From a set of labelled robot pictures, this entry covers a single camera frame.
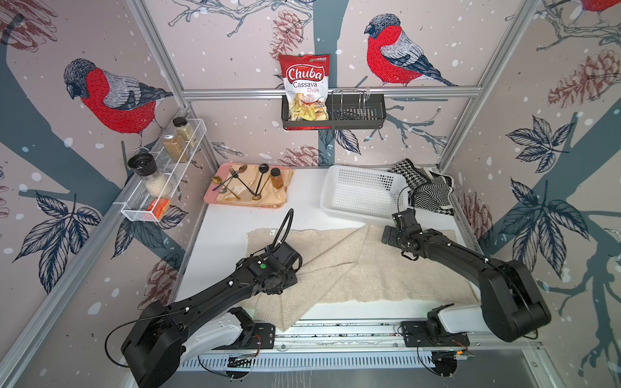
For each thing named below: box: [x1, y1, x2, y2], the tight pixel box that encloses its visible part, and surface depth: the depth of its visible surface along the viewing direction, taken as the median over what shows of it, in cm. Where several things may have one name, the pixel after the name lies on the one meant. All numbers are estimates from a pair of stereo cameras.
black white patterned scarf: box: [388, 158, 455, 216], surface depth 106 cm
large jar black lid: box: [127, 153, 173, 199], surface depth 67 cm
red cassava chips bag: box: [278, 53, 333, 131], surface depth 85 cm
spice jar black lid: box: [172, 116, 196, 148], surface depth 82 cm
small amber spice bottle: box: [270, 167, 284, 190], surface depth 110 cm
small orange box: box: [146, 198, 171, 220], surface depth 68 cm
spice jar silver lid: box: [162, 133, 190, 164], surface depth 78 cm
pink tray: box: [203, 162, 289, 209], surface depth 113 cm
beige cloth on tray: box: [215, 163, 295, 207], surface depth 116 cm
